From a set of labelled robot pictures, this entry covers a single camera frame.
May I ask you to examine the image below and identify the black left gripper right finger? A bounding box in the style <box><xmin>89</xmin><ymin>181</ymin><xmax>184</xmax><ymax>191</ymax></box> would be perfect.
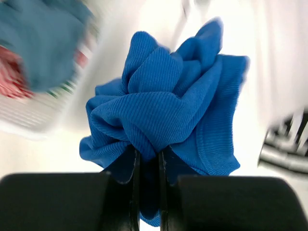
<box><xmin>158</xmin><ymin>150</ymin><xmax>308</xmax><ymax>231</ymax></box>

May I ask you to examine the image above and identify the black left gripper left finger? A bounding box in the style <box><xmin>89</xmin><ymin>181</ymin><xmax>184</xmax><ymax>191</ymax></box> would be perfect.
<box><xmin>0</xmin><ymin>149</ymin><xmax>140</xmax><ymax>231</ymax></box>

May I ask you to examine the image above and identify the bright blue tank top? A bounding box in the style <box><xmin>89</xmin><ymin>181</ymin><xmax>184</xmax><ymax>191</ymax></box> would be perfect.
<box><xmin>78</xmin><ymin>18</ymin><xmax>250</xmax><ymax>227</ymax></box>

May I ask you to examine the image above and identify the red white striped tank top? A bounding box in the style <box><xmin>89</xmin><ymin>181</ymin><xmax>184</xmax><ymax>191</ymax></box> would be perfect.
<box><xmin>0</xmin><ymin>45</ymin><xmax>92</xmax><ymax>99</ymax></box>

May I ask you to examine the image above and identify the grey blue tank top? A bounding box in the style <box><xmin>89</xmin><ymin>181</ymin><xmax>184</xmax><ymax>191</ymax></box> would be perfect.
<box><xmin>0</xmin><ymin>0</ymin><xmax>92</xmax><ymax>92</ymax></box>

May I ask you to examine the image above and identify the black white striped tank top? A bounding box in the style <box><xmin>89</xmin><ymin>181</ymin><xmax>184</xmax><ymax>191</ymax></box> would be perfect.
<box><xmin>259</xmin><ymin>108</ymin><xmax>308</xmax><ymax>174</ymax></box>

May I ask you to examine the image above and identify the green white striped tank top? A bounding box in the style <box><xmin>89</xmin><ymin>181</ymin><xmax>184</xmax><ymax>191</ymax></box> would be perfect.
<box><xmin>47</xmin><ymin>81</ymin><xmax>76</xmax><ymax>99</ymax></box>

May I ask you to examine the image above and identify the white plastic perforated basket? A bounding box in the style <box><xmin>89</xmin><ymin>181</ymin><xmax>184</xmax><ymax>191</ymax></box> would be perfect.
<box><xmin>0</xmin><ymin>80</ymin><xmax>79</xmax><ymax>140</ymax></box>

